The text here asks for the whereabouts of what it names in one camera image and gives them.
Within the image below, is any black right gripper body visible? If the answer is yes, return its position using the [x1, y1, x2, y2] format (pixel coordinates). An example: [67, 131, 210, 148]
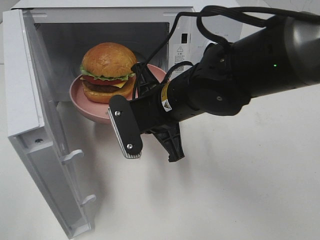
[129, 83, 200, 134]

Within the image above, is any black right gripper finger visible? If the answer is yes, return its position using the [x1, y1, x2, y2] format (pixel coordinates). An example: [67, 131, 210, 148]
[151, 122, 185, 163]
[131, 62, 163, 99]

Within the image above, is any toy burger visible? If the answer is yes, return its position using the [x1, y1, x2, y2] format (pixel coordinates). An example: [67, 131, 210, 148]
[80, 42, 137, 104]

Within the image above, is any pink round plate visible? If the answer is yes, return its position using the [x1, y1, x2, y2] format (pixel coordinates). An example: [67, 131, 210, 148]
[69, 64, 166, 124]

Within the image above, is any white microwave door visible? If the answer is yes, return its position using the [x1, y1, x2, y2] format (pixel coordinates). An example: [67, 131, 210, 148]
[3, 9, 96, 239]

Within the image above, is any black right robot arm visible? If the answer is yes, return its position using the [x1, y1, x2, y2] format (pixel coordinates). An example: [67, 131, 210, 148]
[119, 5, 320, 162]

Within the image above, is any white warning label sticker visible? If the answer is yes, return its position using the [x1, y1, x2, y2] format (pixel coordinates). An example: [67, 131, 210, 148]
[168, 43, 190, 69]

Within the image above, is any white microwave oven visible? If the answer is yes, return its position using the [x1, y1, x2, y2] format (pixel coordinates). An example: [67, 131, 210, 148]
[9, 0, 246, 103]

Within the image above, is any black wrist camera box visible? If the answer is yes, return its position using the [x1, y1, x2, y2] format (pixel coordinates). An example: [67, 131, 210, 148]
[108, 95, 143, 159]

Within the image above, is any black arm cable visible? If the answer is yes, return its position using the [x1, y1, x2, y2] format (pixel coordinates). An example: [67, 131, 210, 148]
[131, 5, 320, 101]

